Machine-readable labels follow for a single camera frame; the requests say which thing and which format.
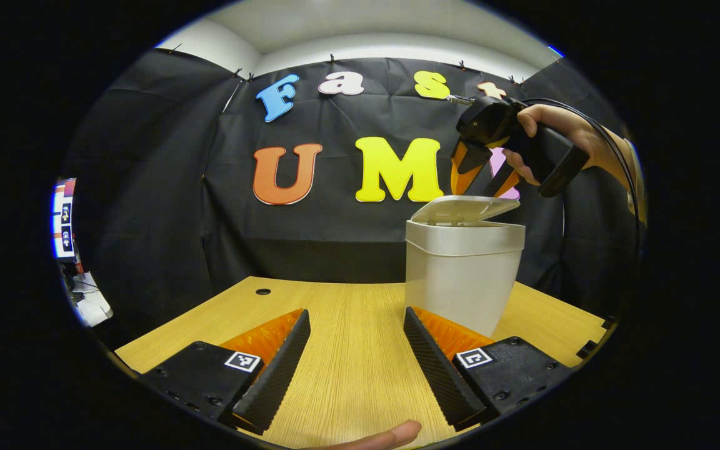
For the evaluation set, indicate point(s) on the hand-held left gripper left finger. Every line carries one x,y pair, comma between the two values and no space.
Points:
275,375

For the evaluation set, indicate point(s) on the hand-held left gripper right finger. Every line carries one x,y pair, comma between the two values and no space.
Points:
438,375

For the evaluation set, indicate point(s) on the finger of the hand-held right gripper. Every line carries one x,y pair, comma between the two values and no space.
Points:
463,169
502,182

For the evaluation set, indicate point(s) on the white desktop garbage bin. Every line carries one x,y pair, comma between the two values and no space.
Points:
460,275

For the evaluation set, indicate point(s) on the wooden desktop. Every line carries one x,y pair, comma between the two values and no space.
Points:
347,350

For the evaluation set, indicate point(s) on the black backdrop cloth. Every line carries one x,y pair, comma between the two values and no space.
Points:
147,187

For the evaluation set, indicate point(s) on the computer monitor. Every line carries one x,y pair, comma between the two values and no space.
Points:
64,219

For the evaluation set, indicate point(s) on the black desk edge bracket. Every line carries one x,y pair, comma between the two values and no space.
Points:
609,322
586,350

